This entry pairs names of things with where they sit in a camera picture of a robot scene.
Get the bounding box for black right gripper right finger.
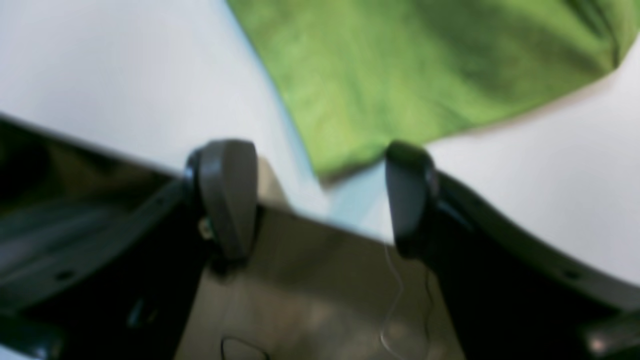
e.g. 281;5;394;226
384;141;639;360

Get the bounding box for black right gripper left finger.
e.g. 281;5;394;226
1;139;258;360

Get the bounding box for green T-shirt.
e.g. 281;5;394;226
227;0;639;178

